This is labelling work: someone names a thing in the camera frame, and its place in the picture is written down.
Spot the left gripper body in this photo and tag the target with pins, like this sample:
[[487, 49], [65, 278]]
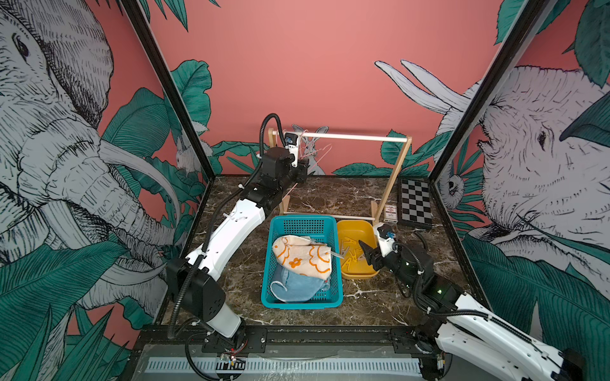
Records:
[[298, 175]]

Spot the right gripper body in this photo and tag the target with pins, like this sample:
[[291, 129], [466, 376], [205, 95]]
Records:
[[391, 265]]

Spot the yellow clothespin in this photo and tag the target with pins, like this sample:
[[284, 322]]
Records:
[[349, 263]]

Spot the pink wire hanger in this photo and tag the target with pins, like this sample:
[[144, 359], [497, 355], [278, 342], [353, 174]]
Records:
[[307, 145]]

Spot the grey clothespin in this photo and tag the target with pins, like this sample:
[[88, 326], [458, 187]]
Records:
[[338, 255]]

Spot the cream orange towel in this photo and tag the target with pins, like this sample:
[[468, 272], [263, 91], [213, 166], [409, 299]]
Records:
[[303, 256]]

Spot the dark blue towel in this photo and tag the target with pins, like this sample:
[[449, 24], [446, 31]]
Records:
[[289, 287]]

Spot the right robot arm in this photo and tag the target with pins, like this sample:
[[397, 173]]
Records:
[[458, 325]]

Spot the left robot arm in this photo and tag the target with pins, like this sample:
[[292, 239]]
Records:
[[193, 280]]

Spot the yellow plastic tray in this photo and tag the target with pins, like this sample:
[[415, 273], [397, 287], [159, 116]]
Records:
[[349, 233]]

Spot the small white red box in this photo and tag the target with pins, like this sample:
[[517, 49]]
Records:
[[390, 213]]

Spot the teal plastic basket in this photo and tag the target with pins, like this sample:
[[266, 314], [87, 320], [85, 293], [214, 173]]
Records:
[[322, 229]]

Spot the checkerboard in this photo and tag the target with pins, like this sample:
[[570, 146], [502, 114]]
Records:
[[414, 208]]

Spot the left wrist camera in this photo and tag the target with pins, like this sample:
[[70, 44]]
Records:
[[292, 144]]

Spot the white slotted cable duct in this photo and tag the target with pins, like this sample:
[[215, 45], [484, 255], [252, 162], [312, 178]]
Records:
[[258, 365]]

